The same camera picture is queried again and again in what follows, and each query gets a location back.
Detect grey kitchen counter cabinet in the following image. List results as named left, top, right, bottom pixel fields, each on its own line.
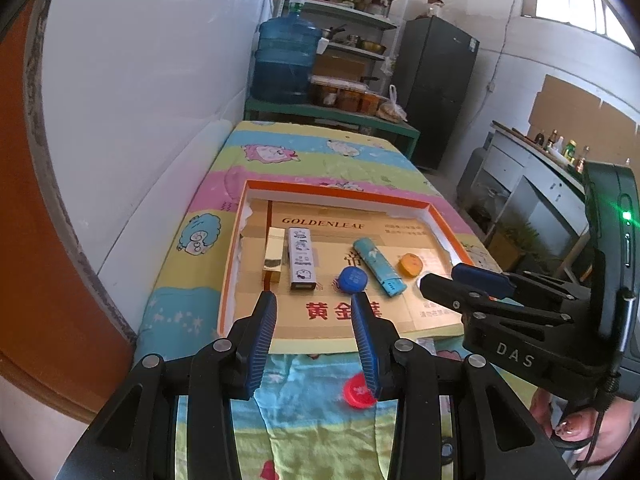
left=457, top=122, right=591, bottom=284

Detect plastic bag of food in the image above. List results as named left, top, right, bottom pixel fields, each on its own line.
left=376, top=84, right=407, bottom=124

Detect red wooden door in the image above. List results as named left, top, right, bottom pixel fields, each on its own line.
left=1, top=0, right=134, bottom=422

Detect metal storage shelf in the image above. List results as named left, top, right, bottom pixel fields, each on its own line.
left=274, top=0, right=409, bottom=94

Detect gold rectangular box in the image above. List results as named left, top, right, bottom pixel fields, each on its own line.
left=262, top=226, right=285, bottom=283

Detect black refrigerator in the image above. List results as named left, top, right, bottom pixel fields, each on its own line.
left=392, top=16, right=480, bottom=169

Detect blue water jug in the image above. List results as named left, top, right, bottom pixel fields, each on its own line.
left=250, top=1, right=322, bottom=104

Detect orange bottle cap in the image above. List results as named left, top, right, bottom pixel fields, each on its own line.
left=398, top=252, right=423, bottom=278

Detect orange shallow cardboard tray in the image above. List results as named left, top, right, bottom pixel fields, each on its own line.
left=217, top=180, right=471, bottom=354

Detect colourful cartoon bed quilt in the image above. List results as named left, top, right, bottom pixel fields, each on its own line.
left=136, top=121, right=497, bottom=479

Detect green low table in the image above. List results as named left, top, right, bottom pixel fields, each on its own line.
left=244, top=98, right=421, bottom=159

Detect teal cigarette pack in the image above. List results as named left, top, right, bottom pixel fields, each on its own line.
left=352, top=237, right=407, bottom=297

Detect white cartoon print box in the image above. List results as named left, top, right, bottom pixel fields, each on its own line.
left=288, top=228, right=317, bottom=290

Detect blue bottle cap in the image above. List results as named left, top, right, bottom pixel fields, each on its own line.
left=337, top=266, right=369, bottom=295

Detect red bottle cap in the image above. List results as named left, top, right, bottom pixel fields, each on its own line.
left=343, top=373, right=376, bottom=410

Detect person's right hand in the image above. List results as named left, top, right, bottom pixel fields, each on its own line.
left=529, top=388, right=639, bottom=479

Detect potted green plant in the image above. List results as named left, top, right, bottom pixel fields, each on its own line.
left=486, top=219, right=553, bottom=273

